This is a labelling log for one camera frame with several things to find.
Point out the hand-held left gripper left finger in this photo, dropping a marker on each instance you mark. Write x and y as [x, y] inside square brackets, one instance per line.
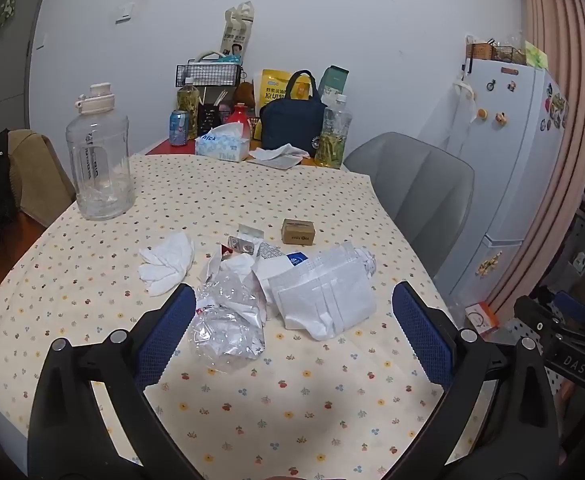
[167, 335]

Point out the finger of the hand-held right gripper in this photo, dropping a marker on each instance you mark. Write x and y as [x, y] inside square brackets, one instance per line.
[572, 305]

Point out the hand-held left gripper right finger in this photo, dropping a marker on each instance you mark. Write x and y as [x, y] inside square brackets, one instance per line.
[422, 335]

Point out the clear plastic wrap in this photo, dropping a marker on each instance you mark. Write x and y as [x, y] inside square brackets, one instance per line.
[227, 315]

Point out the white tissue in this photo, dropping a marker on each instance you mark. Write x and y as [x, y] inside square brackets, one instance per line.
[167, 262]

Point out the red and white wrapper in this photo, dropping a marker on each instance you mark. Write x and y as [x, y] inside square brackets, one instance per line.
[224, 252]

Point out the orange and white box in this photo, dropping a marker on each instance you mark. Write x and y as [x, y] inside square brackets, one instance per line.
[482, 317]

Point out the white blister pack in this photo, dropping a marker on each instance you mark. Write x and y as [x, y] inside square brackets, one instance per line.
[245, 242]

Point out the grey chair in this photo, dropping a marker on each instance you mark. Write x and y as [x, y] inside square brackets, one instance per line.
[412, 185]

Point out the white refrigerator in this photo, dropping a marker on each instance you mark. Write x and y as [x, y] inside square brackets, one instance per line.
[507, 160]

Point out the small brown cardboard box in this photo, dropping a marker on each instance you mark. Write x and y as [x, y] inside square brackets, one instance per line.
[298, 232]

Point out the large clear water jug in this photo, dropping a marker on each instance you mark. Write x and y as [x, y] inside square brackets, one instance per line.
[100, 160]

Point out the blue tissue box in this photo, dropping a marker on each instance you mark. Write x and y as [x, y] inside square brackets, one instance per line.
[222, 145]

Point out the tan chair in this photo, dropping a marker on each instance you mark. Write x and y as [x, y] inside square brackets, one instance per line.
[40, 180]

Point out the blue soda can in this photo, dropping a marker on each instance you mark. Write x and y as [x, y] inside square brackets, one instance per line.
[179, 129]

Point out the white tissue packet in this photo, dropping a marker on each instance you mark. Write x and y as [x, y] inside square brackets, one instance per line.
[277, 155]

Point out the white tote bag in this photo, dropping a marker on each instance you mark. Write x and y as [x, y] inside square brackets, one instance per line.
[460, 120]

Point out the yellow drink bottle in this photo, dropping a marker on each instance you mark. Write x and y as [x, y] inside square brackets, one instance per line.
[187, 105]
[333, 135]

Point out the black mesh holder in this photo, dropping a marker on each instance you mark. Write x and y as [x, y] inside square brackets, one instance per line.
[209, 117]

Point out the red bottle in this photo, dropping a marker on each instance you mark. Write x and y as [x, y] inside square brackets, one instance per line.
[240, 115]

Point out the navy lunch bag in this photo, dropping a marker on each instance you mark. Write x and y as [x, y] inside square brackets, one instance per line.
[290, 122]

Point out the brown baskets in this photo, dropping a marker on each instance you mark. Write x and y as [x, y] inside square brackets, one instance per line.
[492, 52]

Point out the green carton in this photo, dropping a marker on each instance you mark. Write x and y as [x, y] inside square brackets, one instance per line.
[333, 80]

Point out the yellow snack bag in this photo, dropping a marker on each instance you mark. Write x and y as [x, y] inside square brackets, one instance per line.
[272, 85]

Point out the pink curtain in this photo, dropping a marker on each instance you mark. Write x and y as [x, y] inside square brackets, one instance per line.
[562, 20]

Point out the white printed paper bag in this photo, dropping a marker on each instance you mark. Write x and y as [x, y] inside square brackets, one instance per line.
[235, 35]

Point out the white wall switch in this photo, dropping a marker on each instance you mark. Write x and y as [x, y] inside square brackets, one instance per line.
[125, 12]

